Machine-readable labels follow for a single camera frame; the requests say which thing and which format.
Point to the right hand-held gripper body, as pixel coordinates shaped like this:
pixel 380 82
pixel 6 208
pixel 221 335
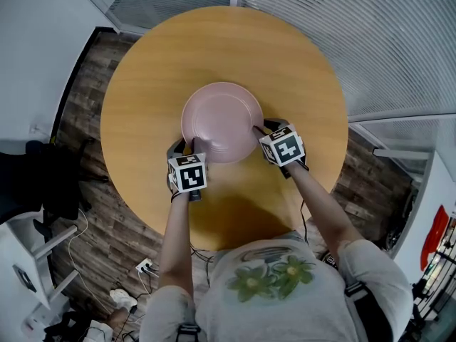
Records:
pixel 285 148

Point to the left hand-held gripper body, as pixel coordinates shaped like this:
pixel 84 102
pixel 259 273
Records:
pixel 189 175

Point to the pink big plate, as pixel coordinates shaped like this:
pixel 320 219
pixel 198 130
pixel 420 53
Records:
pixel 221 119

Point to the person's left forearm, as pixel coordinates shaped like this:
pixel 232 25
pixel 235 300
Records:
pixel 176 237

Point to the person's right forearm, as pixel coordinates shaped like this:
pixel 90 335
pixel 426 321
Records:
pixel 320 208

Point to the white power strip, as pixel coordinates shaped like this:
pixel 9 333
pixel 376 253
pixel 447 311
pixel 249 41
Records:
pixel 144 265

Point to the grey metal door bar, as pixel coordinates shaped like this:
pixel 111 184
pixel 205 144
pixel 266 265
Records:
pixel 399 154

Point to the round wooden table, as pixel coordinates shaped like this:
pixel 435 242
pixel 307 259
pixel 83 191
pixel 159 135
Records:
pixel 374 48

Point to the black office chair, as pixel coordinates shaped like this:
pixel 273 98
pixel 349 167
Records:
pixel 39 176

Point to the person's grey flower-print shirt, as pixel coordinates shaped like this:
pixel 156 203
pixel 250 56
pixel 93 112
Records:
pixel 285 315

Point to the red hanging cloth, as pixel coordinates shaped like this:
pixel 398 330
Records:
pixel 432 237

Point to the white desk frame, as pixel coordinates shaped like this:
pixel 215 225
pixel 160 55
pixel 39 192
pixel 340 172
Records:
pixel 21 262

